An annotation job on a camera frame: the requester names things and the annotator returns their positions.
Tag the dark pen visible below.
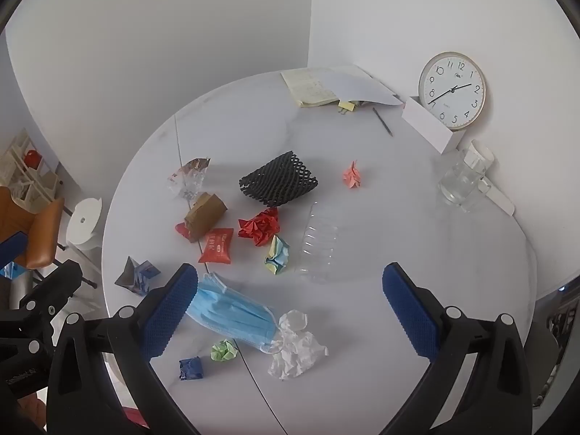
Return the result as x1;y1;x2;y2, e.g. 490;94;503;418
372;107;394;137

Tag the black hair clip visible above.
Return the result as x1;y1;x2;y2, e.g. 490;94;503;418
239;151;318;208

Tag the white plastic stool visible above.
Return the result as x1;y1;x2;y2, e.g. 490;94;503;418
66;197;104;250

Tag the white paper sheet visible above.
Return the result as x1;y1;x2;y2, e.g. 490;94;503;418
324;66;404;106

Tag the round wall clock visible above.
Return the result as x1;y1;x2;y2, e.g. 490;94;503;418
418;52;486;131

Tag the grey-blue folded paper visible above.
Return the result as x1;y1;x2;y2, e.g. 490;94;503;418
115;256;161;296

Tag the white cardboard box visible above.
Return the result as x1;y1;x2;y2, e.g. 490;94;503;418
401;96;465;154

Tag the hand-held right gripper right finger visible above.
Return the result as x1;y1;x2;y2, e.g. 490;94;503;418
382;262;533;435

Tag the orange leather chair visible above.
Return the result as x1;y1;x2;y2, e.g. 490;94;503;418
0;186;66;277

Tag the clear glass mug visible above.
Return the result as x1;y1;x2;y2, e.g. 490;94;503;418
439;149;492;214

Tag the white shelf rack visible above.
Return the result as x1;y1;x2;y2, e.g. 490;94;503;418
0;129;62;211

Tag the brown paper box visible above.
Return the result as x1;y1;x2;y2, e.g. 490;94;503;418
184;192;228;243

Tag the pink fleece garment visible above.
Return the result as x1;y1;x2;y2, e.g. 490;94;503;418
122;408;148;429

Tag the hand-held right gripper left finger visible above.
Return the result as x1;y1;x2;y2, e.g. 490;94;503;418
45;263;200;435

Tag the green crumpled paper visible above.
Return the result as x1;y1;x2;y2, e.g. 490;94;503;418
211;340;239;363

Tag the blue face mask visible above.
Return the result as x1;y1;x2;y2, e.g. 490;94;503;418
186;273;277;354

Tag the clear plastic wrapper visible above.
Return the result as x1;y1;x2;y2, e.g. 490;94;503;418
169;158;211;199

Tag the pink crumpled paper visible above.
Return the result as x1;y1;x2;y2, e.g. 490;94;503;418
343;160;364;189

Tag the white flat stick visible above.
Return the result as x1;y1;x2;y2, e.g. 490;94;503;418
487;181;516;217

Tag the open yellow notebook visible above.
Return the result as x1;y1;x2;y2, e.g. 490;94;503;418
281;68;340;108

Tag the red snack packet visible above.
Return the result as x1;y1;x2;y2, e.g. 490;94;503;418
175;222;200;243
198;228;235;265

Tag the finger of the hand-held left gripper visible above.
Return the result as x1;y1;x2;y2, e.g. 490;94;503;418
18;259;83;327
0;231;29;273

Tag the white crumpled tissue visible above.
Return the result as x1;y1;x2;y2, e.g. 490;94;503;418
267;309;329;380

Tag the red crumpled paper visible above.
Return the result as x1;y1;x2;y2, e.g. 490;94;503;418
238;207;280;247

